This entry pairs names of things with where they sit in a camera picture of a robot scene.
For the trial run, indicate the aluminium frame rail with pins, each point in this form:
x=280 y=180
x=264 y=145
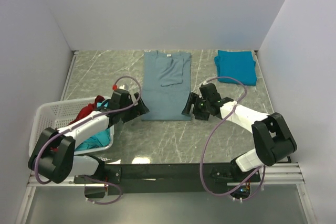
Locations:
x=279 y=174

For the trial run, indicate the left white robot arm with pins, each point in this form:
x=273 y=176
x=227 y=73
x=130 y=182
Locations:
x=53 y=158

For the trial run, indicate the folded teal t-shirt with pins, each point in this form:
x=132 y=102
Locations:
x=236 y=65

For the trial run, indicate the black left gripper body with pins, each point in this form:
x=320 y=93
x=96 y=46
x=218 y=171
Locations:
x=135 y=106

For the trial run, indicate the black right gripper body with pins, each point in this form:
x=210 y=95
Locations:
x=193 y=107

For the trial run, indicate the grey-blue t-shirt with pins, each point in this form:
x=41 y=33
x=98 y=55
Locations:
x=166 y=85

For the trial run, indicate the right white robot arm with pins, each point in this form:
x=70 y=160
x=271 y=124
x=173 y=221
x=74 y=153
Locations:
x=272 y=138

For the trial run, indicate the white plastic laundry basket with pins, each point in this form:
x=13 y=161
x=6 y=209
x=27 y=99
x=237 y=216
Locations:
x=55 y=115

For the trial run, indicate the black base crossbar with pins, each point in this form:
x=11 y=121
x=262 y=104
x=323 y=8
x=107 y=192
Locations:
x=172 y=178

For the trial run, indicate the teal t-shirt in basket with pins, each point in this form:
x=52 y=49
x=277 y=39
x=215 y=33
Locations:
x=97 y=140

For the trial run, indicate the dark red t-shirt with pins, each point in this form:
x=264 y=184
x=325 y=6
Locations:
x=89 y=108

